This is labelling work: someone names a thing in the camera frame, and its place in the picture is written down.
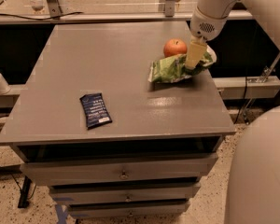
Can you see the green jalapeno chip bag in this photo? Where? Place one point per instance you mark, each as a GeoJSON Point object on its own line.
{"type": "Point", "coordinates": [173, 69]}

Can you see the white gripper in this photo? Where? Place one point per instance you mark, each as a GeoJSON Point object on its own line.
{"type": "Point", "coordinates": [204, 27]}

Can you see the middle grey drawer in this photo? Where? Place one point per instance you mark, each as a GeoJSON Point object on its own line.
{"type": "Point", "coordinates": [125, 194]}

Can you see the grey drawer cabinet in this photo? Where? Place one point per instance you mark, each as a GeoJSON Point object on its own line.
{"type": "Point", "coordinates": [48, 124]}

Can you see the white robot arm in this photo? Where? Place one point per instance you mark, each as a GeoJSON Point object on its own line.
{"type": "Point", "coordinates": [253, 191]}

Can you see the dark blue snack packet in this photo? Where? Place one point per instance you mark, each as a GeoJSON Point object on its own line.
{"type": "Point", "coordinates": [95, 110]}

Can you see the red apple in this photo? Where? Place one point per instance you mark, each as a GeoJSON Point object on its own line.
{"type": "Point", "coordinates": [174, 47]}

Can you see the bottom grey drawer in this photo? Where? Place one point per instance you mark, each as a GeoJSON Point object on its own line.
{"type": "Point", "coordinates": [130, 209]}

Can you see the metal frame rail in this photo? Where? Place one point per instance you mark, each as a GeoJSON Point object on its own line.
{"type": "Point", "coordinates": [80, 17]}

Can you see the top grey drawer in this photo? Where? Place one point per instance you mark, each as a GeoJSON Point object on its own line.
{"type": "Point", "coordinates": [62, 173]}

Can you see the grey drawer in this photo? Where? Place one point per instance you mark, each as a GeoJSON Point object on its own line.
{"type": "Point", "coordinates": [125, 194]}
{"type": "Point", "coordinates": [62, 173]}
{"type": "Point", "coordinates": [130, 209]}

